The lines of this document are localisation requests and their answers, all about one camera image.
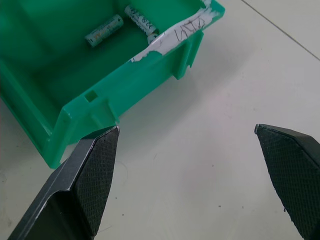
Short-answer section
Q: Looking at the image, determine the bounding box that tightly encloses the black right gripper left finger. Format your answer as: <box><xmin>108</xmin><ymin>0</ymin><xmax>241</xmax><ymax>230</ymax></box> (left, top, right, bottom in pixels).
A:
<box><xmin>6</xmin><ymin>125</ymin><xmax>120</xmax><ymax>240</ymax></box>

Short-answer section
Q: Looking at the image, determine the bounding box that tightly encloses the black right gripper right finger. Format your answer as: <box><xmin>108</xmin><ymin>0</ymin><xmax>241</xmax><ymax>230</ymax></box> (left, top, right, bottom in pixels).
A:
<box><xmin>253</xmin><ymin>123</ymin><xmax>320</xmax><ymax>240</ymax></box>

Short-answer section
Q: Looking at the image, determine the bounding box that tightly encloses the green plastic bin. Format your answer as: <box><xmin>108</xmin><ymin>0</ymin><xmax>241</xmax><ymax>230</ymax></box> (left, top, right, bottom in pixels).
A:
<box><xmin>0</xmin><ymin>0</ymin><xmax>226</xmax><ymax>169</ymax></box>

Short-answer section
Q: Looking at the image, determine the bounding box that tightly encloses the white green AA battery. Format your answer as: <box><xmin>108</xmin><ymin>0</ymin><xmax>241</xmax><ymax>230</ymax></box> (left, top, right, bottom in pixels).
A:
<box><xmin>124</xmin><ymin>4</ymin><xmax>160</xmax><ymax>36</ymax></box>
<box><xmin>84</xmin><ymin>14</ymin><xmax>125</xmax><ymax>48</ymax></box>

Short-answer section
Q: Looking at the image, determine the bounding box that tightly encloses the torn white paper label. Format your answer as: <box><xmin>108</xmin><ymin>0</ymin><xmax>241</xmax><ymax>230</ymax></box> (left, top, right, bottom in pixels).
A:
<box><xmin>129</xmin><ymin>0</ymin><xmax>223</xmax><ymax>64</ymax></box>

